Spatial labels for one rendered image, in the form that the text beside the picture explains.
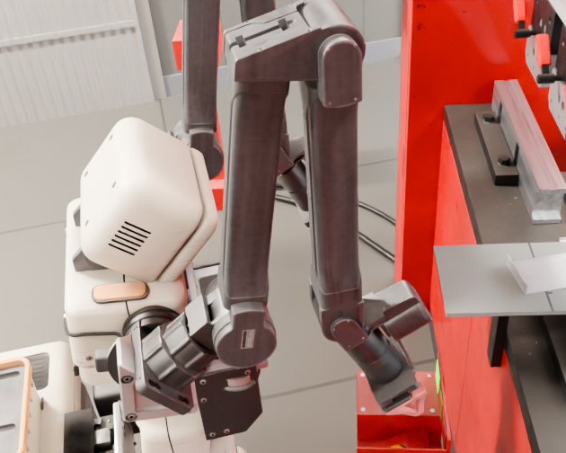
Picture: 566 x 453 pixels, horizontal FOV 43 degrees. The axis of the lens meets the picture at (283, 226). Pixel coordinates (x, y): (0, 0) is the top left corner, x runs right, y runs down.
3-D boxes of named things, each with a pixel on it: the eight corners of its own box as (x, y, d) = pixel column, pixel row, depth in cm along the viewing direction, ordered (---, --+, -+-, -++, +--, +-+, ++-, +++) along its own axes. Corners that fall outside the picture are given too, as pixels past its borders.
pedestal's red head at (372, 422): (357, 408, 151) (356, 350, 140) (435, 410, 149) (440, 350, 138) (357, 495, 135) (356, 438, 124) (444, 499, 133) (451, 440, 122)
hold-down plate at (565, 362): (526, 283, 145) (528, 272, 143) (553, 283, 145) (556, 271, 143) (566, 405, 122) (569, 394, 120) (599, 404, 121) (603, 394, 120)
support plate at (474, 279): (432, 249, 138) (433, 245, 137) (574, 245, 136) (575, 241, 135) (446, 317, 124) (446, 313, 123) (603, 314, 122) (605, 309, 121)
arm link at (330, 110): (286, 4, 75) (312, 45, 66) (339, -5, 76) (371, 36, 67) (306, 301, 101) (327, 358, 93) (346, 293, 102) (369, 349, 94)
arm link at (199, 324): (176, 315, 95) (181, 343, 91) (232, 267, 92) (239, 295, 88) (225, 343, 100) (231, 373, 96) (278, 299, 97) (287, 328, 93)
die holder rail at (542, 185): (490, 111, 199) (494, 80, 193) (512, 110, 198) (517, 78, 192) (532, 224, 160) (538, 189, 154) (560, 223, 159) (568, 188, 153)
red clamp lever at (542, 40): (535, 31, 134) (539, 82, 132) (557, 31, 133) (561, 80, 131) (532, 36, 135) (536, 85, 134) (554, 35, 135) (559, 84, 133)
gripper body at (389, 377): (397, 336, 110) (376, 310, 105) (422, 388, 102) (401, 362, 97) (361, 358, 111) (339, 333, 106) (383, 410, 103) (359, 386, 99)
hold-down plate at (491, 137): (473, 121, 195) (474, 111, 193) (493, 120, 195) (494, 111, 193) (494, 185, 172) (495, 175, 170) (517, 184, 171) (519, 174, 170)
